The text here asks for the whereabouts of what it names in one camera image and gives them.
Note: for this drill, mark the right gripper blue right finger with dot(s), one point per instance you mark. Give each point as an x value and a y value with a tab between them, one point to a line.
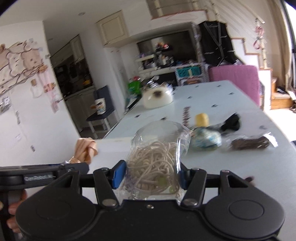
193	181

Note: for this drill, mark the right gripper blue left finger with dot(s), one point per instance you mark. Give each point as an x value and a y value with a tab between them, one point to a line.
107	180

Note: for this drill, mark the blue floral fabric pouch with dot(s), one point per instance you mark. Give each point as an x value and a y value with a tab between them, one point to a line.
205	139

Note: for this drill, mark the yellow soft sponge ball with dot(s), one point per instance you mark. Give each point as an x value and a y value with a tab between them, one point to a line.
202	120

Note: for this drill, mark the black fabric scrunchie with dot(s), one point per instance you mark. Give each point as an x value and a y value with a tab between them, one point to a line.
231	124

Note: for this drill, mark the person's left hand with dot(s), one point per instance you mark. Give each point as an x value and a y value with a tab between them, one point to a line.
11	222

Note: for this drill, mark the white shallow cardboard box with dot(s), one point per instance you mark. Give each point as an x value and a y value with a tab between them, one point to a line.
110	152

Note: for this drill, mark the dark blue folding chair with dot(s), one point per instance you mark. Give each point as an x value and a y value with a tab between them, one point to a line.
103	92

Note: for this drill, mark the cartoon printed tote bag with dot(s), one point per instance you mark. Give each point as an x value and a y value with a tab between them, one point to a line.
99	105

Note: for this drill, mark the white cat-shaped ceramic dish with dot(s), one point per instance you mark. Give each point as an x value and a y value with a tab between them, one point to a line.
157	96

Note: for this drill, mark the green plastic bag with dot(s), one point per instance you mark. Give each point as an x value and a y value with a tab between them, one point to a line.
134	88

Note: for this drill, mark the teal poizon sign box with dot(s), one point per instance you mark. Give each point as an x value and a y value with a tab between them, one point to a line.
192	74

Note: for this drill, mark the pink upholstered chair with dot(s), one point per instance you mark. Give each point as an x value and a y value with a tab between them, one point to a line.
245	77

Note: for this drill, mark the black vest on hanger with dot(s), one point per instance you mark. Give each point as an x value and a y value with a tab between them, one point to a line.
216	44

